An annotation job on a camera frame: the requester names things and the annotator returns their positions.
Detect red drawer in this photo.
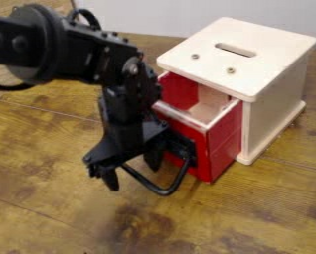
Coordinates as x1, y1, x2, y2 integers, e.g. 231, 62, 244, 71
153, 72, 243, 183

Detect black metal drawer handle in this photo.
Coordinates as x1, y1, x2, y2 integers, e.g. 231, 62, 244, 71
119, 130, 198, 197

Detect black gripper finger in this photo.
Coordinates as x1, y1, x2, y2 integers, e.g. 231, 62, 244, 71
87, 164, 119, 191
143, 140, 166, 172

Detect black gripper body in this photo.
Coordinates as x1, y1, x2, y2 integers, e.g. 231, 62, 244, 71
83, 57, 168, 179

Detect white wooden box cabinet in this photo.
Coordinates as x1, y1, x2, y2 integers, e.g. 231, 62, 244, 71
157, 17, 316, 165

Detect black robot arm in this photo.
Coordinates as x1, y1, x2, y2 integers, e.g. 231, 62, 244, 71
0, 4, 166, 191

